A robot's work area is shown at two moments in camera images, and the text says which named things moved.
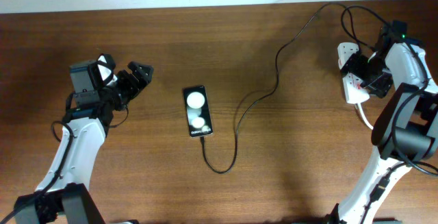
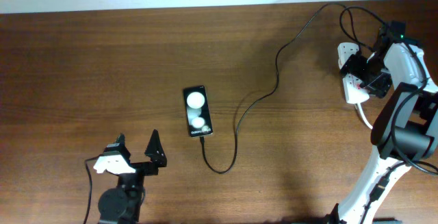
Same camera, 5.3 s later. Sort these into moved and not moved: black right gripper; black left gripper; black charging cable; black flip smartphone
Moved: black left gripper
Not moved: black flip smartphone; black right gripper; black charging cable
